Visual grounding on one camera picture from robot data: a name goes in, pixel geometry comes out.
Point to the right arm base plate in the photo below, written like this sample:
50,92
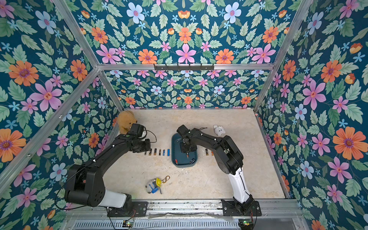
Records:
235,208

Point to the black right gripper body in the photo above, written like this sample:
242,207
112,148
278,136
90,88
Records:
187,146

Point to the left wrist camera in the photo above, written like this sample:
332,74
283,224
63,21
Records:
138,131

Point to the black hook rail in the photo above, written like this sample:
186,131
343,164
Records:
183,67

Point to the teal plastic storage box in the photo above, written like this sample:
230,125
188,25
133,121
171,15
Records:
182,159

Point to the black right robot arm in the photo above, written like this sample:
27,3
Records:
228,157

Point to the brown teddy bear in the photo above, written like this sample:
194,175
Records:
125,120

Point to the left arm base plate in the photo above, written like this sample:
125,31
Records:
130,209

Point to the white plush toy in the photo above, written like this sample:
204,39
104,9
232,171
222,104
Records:
219,130

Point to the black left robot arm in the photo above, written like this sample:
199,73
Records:
85,185

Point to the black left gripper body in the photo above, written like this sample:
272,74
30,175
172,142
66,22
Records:
143,145

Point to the keychain toy with yellow cap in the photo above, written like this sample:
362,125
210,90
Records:
155,185

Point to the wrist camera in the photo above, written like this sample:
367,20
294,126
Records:
138,131
183,131

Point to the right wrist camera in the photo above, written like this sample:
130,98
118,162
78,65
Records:
183,131

